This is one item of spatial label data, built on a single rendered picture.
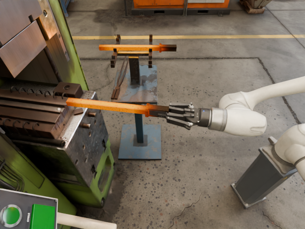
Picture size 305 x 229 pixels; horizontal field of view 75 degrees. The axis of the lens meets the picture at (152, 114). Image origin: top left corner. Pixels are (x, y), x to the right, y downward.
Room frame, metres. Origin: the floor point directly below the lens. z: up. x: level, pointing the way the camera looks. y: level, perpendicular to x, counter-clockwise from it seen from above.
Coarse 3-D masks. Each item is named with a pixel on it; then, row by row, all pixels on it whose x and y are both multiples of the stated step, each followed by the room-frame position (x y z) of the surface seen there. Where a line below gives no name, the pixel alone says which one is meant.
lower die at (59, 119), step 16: (0, 96) 0.69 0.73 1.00; (16, 96) 0.70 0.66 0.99; (32, 96) 0.70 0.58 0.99; (48, 96) 0.70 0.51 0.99; (0, 112) 0.60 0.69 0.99; (16, 112) 0.60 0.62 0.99; (32, 112) 0.60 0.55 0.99; (48, 112) 0.60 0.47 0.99; (64, 112) 0.62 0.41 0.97; (16, 128) 0.52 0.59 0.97; (48, 128) 0.51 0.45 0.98
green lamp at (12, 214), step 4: (8, 208) 0.16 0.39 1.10; (12, 208) 0.16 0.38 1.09; (16, 208) 0.16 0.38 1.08; (4, 212) 0.15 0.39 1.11; (8, 212) 0.15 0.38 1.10; (12, 212) 0.15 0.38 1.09; (16, 212) 0.15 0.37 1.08; (4, 216) 0.14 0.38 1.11; (8, 216) 0.14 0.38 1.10; (12, 216) 0.14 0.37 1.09; (16, 216) 0.14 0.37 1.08; (4, 220) 0.13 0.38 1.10; (8, 220) 0.13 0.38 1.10; (12, 220) 0.13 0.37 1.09; (16, 220) 0.13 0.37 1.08
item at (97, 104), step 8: (72, 104) 0.59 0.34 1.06; (80, 104) 0.58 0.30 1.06; (88, 104) 0.58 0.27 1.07; (96, 104) 0.57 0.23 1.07; (104, 104) 0.57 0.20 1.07; (112, 104) 0.57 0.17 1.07; (120, 104) 0.57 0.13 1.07; (128, 104) 0.57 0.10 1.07; (128, 112) 0.54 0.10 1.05; (136, 112) 0.54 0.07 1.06; (144, 112) 0.53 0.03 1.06; (168, 112) 0.53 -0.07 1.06
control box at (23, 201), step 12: (0, 192) 0.19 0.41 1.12; (12, 192) 0.20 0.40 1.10; (0, 204) 0.16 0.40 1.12; (12, 204) 0.17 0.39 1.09; (24, 204) 0.18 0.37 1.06; (48, 204) 0.20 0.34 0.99; (0, 216) 0.13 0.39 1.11; (24, 216) 0.15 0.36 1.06; (0, 228) 0.11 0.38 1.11; (12, 228) 0.11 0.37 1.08; (24, 228) 0.12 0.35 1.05
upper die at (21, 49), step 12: (36, 24) 0.68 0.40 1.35; (24, 36) 0.61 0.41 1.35; (36, 36) 0.66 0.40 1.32; (0, 48) 0.51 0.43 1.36; (12, 48) 0.54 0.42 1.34; (24, 48) 0.58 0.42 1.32; (36, 48) 0.63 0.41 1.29; (0, 60) 0.49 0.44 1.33; (12, 60) 0.52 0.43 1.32; (24, 60) 0.56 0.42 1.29; (0, 72) 0.50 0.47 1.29; (12, 72) 0.50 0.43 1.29
